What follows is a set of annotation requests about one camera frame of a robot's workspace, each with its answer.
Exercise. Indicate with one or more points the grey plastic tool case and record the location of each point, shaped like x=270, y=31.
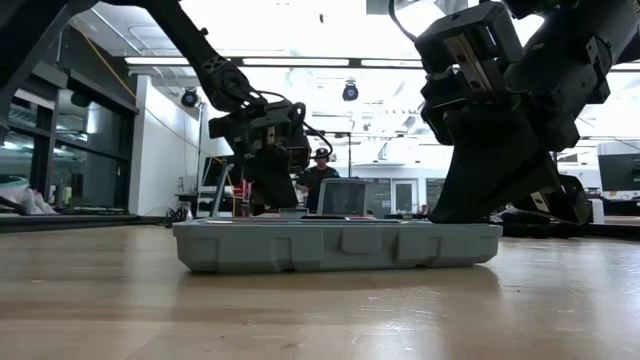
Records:
x=335, y=245

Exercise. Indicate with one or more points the white bag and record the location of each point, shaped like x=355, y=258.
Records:
x=20, y=192

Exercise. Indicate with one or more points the black monitor on stand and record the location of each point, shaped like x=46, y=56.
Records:
x=212, y=172

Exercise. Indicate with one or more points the black ceiling camera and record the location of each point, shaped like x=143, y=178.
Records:
x=350, y=92
x=189, y=98

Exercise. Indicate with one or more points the black grey work glove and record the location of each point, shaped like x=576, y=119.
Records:
x=510, y=220

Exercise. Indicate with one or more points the person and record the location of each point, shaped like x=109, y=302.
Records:
x=317, y=180

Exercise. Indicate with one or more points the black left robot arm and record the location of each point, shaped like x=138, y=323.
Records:
x=190, y=40

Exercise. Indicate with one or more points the large black monitor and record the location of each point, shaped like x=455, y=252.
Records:
x=620, y=172

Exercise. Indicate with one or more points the white box device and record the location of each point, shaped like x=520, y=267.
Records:
x=598, y=210

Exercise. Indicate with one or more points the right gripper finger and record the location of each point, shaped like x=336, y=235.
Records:
x=490, y=170
x=570, y=205

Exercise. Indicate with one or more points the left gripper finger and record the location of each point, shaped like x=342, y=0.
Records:
x=265, y=185
x=285, y=180

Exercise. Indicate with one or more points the grey framed monitor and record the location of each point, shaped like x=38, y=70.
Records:
x=342, y=197

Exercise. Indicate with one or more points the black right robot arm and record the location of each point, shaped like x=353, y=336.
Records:
x=625, y=30

